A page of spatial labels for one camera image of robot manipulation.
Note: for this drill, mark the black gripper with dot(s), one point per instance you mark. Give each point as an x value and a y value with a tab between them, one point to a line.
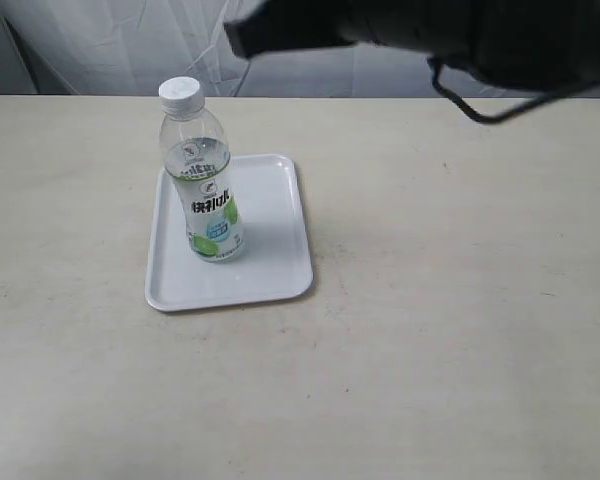
281	26

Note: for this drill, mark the clear bottle white cap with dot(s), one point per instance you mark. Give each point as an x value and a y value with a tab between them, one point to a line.
196	157

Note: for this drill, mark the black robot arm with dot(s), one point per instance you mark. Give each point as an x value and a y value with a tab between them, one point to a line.
533	45

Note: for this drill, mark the white rectangular plastic tray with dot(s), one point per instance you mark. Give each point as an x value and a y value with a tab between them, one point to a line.
274	264

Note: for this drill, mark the white backdrop cloth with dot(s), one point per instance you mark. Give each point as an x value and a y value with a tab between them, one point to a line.
129	47

